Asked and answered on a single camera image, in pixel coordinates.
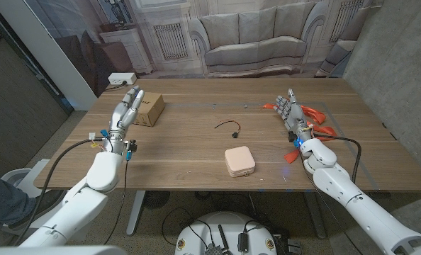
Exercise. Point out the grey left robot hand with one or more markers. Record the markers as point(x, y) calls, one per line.
point(120, 120)

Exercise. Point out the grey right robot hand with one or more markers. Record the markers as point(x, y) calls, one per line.
point(297, 118)

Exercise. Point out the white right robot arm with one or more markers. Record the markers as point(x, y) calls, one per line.
point(366, 212)

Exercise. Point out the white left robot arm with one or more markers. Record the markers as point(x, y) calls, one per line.
point(72, 212)

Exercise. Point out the brown cardboard box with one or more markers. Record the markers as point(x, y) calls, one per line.
point(152, 106)

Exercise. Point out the pink jewelry box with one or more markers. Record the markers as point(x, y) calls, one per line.
point(239, 160)

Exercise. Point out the white power strip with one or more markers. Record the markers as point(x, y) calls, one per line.
point(122, 78)

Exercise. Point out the black round floor fan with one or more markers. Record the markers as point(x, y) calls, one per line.
point(156, 199)

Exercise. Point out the white table leg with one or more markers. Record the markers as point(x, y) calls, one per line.
point(315, 216)
point(136, 212)

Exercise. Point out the printed living room backdrop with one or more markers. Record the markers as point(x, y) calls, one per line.
point(253, 35)

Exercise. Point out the white floor base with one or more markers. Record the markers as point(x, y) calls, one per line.
point(22, 177)

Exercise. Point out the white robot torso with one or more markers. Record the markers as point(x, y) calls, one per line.
point(228, 230)

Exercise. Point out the black dongle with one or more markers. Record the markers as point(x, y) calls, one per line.
point(242, 242)

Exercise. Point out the black antenna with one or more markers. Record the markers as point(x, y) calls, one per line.
point(223, 239)

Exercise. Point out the person in blue jeans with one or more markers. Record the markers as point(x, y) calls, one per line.
point(1, 202)

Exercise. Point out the white robot head edge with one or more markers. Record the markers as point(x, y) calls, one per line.
point(54, 250)

